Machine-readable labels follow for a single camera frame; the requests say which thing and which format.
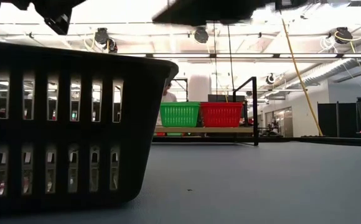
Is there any green plastic basket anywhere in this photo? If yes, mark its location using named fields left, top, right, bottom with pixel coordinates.
left=159, top=101, right=201, bottom=128

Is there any red plastic basket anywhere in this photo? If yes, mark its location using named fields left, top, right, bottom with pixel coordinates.
left=200, top=101, right=244, bottom=128

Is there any black plastic basket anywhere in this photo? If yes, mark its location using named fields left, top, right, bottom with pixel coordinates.
left=0, top=40, right=179, bottom=215

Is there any person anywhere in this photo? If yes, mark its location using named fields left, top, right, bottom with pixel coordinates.
left=157, top=81, right=179, bottom=127

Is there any white round column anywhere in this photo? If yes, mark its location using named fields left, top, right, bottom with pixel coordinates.
left=187, top=74, right=213, bottom=103

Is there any black partition panel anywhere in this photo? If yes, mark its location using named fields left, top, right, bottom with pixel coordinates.
left=316, top=101, right=358, bottom=138

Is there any wooden shelf with black frame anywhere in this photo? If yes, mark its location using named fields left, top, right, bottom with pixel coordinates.
left=154, top=76, right=260, bottom=147

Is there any black hanging cable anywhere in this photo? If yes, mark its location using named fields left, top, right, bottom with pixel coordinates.
left=226, top=24, right=235, bottom=91

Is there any yellow hanging cable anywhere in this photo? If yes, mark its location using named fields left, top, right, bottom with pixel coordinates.
left=280, top=17, right=324, bottom=137

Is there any black aluminium table frame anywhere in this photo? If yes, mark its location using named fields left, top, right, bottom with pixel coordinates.
left=151, top=135, right=361, bottom=148

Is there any silver ventilation duct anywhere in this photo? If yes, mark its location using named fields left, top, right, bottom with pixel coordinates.
left=292, top=57, right=361, bottom=91

